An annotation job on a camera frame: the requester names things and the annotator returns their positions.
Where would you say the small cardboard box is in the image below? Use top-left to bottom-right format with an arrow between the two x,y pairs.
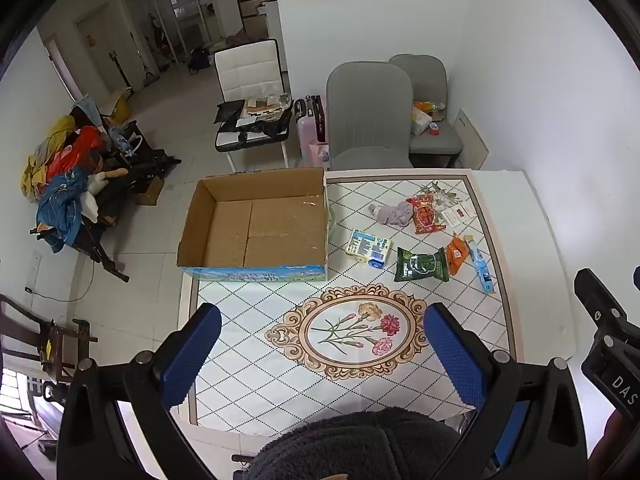
134,175 -> 166,206

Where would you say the white blue tissue packet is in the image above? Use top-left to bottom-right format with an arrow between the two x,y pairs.
346,229 -> 391,267

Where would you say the pink gift bag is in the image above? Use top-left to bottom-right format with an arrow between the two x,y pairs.
307,140 -> 331,170

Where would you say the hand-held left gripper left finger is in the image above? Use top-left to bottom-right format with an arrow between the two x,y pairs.
57,302 -> 223,480

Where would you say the stack of papers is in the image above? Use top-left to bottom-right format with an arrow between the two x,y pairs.
243,94 -> 292,120

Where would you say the white flowery packet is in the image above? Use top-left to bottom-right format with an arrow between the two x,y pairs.
439,199 -> 475,229

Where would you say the dark fleece garment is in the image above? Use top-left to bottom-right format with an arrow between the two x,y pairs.
242,406 -> 461,480

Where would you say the white padded chair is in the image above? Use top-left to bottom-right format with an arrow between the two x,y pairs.
214,39 -> 294,171

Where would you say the black metal rack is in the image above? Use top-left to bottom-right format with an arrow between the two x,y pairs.
30,120 -> 182,284

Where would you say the red snack packet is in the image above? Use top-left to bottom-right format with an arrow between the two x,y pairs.
405,194 -> 449,235

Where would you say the green snack packet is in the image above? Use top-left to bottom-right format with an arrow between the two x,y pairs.
393,246 -> 451,283

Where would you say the long blue packet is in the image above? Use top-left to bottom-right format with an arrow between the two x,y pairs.
462,235 -> 496,294

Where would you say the purple sock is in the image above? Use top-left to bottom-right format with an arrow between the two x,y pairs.
368,201 -> 414,229

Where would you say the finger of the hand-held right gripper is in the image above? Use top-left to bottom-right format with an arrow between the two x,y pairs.
573,268 -> 629,334

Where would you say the brown cardboard box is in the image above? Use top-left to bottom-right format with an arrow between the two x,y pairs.
176,167 -> 332,282

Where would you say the white box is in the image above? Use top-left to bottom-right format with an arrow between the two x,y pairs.
411,102 -> 434,136

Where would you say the orange snack packet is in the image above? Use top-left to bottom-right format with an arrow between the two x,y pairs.
444,232 -> 469,275

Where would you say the cardboard board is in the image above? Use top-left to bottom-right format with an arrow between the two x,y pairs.
452,109 -> 490,170

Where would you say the dark wooden chair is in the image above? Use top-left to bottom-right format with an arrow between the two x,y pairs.
0,293 -> 99,403

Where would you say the pink suitcase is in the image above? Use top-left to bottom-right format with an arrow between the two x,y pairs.
295,94 -> 331,166

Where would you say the grey upholstered chair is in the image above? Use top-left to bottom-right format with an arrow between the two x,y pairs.
389,54 -> 464,169
326,61 -> 415,171

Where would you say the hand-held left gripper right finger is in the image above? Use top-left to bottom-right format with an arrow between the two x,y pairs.
422,302 -> 589,480

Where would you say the pile of colourful clothes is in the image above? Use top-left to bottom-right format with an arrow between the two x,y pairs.
21,115 -> 109,254

